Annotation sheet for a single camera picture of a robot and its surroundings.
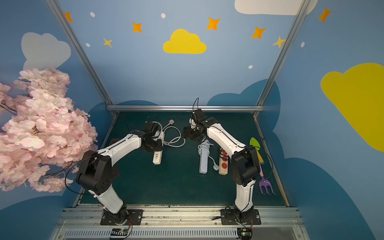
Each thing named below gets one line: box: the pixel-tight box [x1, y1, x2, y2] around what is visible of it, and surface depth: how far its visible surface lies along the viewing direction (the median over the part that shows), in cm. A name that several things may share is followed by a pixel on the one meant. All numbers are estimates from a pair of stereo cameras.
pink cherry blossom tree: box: [0, 68, 98, 193], surface depth 50 cm
